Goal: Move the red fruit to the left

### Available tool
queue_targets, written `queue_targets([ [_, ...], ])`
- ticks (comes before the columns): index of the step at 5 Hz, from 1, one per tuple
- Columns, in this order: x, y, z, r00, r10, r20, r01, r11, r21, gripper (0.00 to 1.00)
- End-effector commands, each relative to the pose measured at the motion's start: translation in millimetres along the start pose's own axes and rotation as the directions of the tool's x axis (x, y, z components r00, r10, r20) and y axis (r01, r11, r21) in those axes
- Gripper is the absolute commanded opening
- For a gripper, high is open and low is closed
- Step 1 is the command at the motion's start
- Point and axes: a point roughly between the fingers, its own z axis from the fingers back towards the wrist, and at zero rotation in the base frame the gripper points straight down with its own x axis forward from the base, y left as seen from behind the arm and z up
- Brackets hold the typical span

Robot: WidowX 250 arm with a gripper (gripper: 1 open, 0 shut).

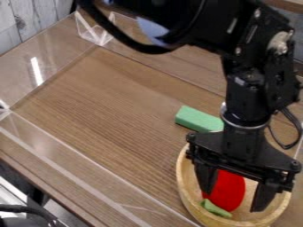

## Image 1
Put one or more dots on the black metal bracket bottom left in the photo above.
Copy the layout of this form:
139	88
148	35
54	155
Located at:
41	215

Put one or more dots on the red plush fruit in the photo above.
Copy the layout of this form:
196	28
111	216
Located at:
228	191

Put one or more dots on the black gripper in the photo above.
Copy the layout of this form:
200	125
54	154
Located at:
239	150

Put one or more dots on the green foam block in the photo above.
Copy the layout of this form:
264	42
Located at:
196	120

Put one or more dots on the wooden bowl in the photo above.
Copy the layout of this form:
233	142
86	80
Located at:
241	217

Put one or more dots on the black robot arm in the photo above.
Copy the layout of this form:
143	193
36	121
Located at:
251	36

